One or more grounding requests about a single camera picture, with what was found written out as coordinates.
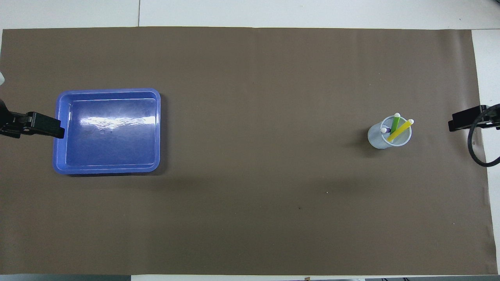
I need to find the blue plastic tray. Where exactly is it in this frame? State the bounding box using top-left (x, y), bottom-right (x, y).
top-left (52, 88), bottom-right (161, 175)

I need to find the brown paper table mat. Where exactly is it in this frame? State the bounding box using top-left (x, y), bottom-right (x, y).
top-left (0, 27), bottom-right (498, 276)

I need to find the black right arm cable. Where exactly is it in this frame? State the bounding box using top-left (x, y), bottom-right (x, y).
top-left (468, 103), bottom-right (500, 167)

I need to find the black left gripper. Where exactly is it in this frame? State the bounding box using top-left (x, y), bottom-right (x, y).
top-left (0, 100), bottom-right (65, 139)

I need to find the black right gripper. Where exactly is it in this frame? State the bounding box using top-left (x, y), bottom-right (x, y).
top-left (448, 105), bottom-right (500, 132)

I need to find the translucent plastic cup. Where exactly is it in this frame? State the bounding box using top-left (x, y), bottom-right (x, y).
top-left (367, 116), bottom-right (412, 150)

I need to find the yellow marker pen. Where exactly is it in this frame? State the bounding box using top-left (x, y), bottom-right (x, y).
top-left (387, 119), bottom-right (414, 143)

